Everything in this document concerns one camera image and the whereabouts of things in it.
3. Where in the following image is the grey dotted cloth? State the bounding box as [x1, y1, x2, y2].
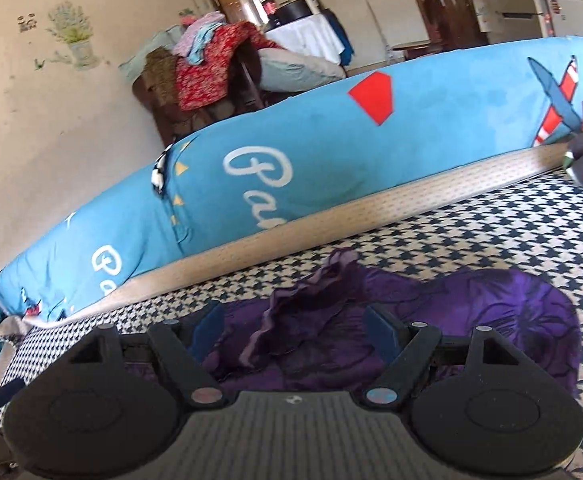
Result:
[0, 316, 37, 343]

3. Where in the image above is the black and white striped cloth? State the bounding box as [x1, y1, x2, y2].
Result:
[152, 144, 175, 193]

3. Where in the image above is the blue printed quilt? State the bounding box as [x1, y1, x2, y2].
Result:
[0, 36, 583, 391]

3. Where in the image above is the purple floral shirt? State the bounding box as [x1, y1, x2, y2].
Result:
[192, 247, 582, 396]

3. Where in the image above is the blue cloth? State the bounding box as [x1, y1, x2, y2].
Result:
[326, 9, 355, 66]

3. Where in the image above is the houndstooth bed mat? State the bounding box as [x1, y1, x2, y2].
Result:
[0, 165, 583, 480]

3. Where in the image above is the lavender pot wall sticker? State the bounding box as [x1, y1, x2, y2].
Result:
[46, 1, 100, 71]

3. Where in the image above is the pale green cloth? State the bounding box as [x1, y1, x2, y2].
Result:
[119, 25, 182, 81]

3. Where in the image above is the dark wooden door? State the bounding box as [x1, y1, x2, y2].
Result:
[406, 0, 489, 51]

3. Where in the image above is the white tablecloth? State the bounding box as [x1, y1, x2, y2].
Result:
[264, 12, 345, 66]

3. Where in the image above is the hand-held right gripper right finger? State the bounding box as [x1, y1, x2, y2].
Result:
[361, 304, 522, 409]

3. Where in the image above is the grey pillow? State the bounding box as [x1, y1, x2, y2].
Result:
[259, 47, 347, 93]

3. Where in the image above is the red floral garment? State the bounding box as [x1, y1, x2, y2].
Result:
[176, 22, 287, 111]

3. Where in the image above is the pink and blue clothes pile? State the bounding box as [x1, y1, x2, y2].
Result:
[174, 10, 227, 66]

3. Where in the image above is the pile of clothes on chair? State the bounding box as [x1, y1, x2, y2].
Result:
[132, 35, 267, 148]

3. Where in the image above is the black pot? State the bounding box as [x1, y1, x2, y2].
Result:
[264, 0, 312, 31]

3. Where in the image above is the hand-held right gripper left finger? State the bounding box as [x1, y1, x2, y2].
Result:
[66, 301, 227, 409]

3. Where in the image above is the beige dotted mattress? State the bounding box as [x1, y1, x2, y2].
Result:
[32, 142, 582, 331]

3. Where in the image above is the brown patterned garment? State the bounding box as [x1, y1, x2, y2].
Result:
[144, 49, 180, 106]

